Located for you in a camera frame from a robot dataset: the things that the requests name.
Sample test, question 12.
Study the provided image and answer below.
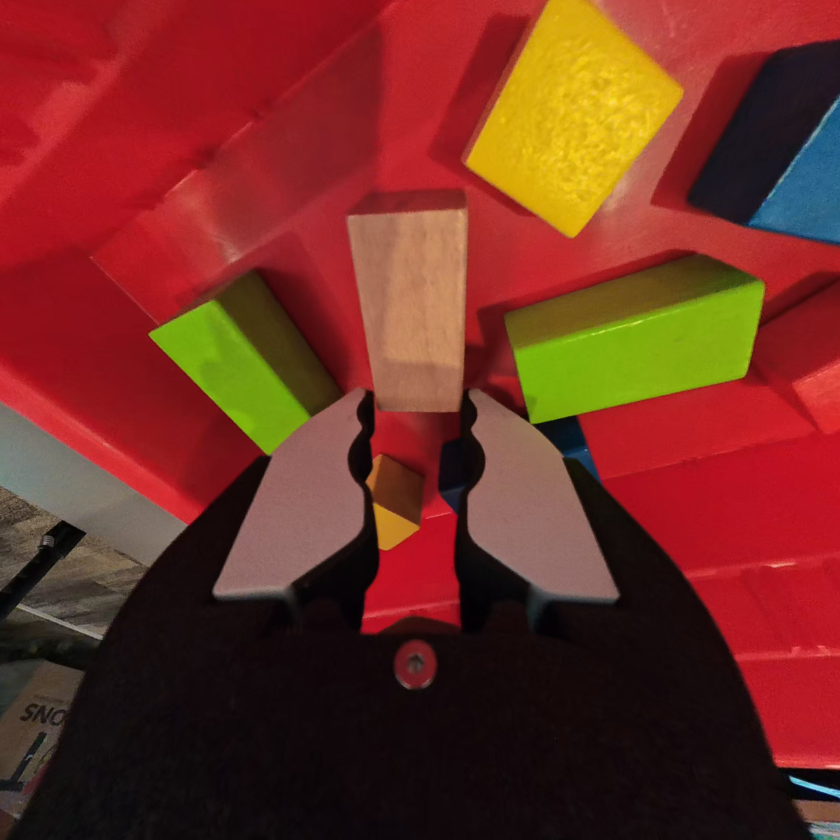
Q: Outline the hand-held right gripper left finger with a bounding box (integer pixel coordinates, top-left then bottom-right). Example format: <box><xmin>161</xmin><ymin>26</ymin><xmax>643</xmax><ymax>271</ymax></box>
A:
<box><xmin>213</xmin><ymin>388</ymin><xmax>382</xmax><ymax>607</ymax></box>

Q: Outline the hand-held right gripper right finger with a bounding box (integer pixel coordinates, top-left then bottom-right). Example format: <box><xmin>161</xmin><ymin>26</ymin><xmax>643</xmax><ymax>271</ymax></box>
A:
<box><xmin>453</xmin><ymin>388</ymin><xmax>618</xmax><ymax>607</ymax></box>

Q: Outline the pile of coloured wooden blocks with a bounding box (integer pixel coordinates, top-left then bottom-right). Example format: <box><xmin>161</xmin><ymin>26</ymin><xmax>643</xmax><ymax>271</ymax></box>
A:
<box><xmin>149</xmin><ymin>0</ymin><xmax>840</xmax><ymax>552</ymax></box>

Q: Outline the natural wood block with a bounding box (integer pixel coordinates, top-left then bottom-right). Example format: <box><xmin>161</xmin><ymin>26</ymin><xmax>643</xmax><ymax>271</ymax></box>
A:
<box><xmin>347</xmin><ymin>191</ymin><xmax>471</xmax><ymax>414</ymax></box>

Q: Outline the red plastic bin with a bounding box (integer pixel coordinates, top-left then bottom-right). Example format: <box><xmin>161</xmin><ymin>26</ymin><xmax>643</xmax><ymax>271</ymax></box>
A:
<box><xmin>0</xmin><ymin>0</ymin><xmax>840</xmax><ymax>773</ymax></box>

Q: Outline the brown cardboard box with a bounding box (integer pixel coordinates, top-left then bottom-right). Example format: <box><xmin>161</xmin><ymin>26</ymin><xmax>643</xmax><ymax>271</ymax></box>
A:
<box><xmin>0</xmin><ymin>657</ymin><xmax>93</xmax><ymax>795</ymax></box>

